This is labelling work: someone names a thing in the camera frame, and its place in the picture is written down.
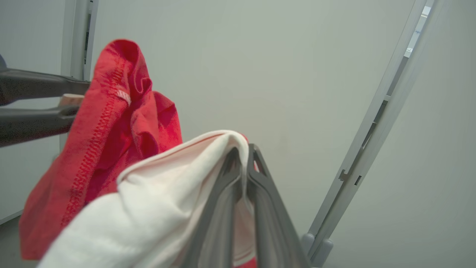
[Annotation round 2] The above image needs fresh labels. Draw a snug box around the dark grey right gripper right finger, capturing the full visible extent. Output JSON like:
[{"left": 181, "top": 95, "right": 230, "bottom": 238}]
[{"left": 246, "top": 144, "right": 311, "bottom": 268}]

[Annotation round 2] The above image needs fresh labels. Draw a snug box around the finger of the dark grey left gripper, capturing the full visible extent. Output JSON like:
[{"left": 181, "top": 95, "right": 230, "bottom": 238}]
[
  {"left": 0, "top": 105, "right": 80, "bottom": 148},
  {"left": 0, "top": 68, "right": 92, "bottom": 107}
]

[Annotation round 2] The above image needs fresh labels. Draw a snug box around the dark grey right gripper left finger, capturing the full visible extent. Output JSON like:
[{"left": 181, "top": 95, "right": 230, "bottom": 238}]
[{"left": 182, "top": 147, "right": 243, "bottom": 268}]

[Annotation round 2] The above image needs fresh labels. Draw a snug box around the red and white garment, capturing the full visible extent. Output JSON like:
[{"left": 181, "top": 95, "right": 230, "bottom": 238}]
[{"left": 19, "top": 39, "right": 258, "bottom": 268}]

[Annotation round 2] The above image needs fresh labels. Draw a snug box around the grey partition corner post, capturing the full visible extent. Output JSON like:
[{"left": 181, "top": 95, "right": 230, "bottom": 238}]
[{"left": 59, "top": 0, "right": 99, "bottom": 151}]

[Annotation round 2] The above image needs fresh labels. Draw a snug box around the grey partition post with feet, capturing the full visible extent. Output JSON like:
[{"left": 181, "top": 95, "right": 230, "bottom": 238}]
[{"left": 301, "top": 0, "right": 445, "bottom": 268}]

